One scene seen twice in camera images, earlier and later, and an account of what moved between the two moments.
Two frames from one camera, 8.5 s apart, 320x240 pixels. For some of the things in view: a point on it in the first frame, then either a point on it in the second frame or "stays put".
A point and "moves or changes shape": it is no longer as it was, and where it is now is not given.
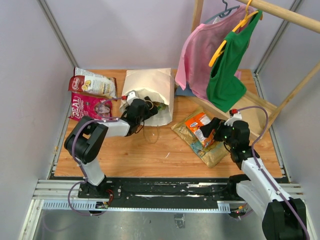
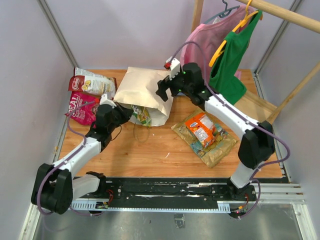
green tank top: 223,88 stays put
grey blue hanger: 224,13 stays put
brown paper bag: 158,84 moves or changes shape
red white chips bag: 84,81 stays put
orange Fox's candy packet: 195,123 stays put
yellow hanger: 222,46 stays put
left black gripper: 151,110 to 126,112
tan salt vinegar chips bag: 212,155 to 203,128
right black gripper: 216,124 to 166,83
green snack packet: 161,106 moves or changes shape
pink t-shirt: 193,71 stays put
